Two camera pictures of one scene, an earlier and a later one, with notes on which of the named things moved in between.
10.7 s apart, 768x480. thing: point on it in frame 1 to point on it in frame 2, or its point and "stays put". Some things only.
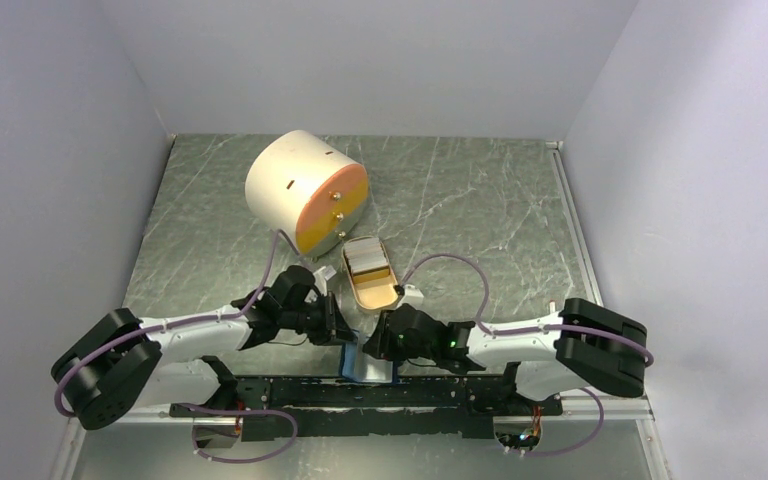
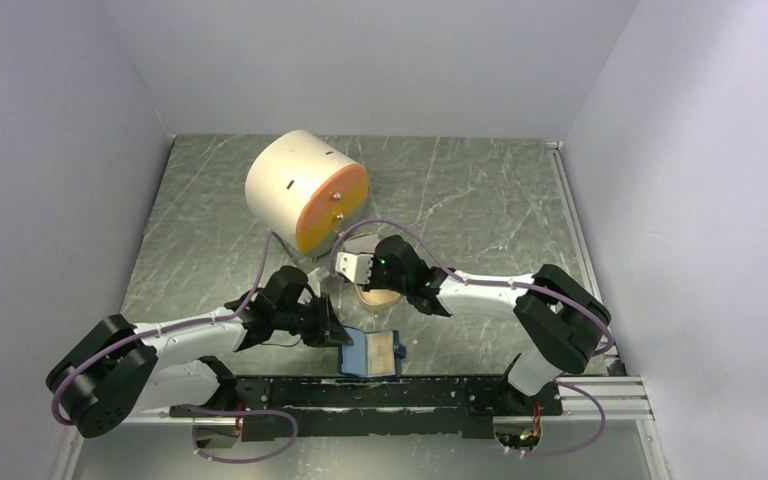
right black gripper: (380, 343) to (373, 282)
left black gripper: (334, 328) stays put
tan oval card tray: (370, 271) stays put
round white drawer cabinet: (309, 188) stays put
